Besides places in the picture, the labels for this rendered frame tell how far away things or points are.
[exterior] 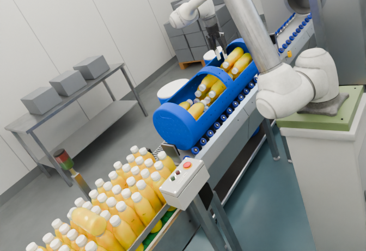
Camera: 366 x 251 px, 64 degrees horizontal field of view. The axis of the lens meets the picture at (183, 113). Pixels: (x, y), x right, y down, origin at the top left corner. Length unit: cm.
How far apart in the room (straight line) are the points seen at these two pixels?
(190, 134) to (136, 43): 430
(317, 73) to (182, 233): 92
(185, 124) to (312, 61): 65
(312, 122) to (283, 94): 24
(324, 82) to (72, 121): 408
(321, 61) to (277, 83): 22
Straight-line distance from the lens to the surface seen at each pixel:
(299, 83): 129
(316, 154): 154
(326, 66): 137
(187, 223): 148
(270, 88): 125
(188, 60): 565
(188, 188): 125
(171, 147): 157
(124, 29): 558
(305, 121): 144
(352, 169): 155
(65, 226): 142
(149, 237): 141
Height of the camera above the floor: 186
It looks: 26 degrees down
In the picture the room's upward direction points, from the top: 24 degrees counter-clockwise
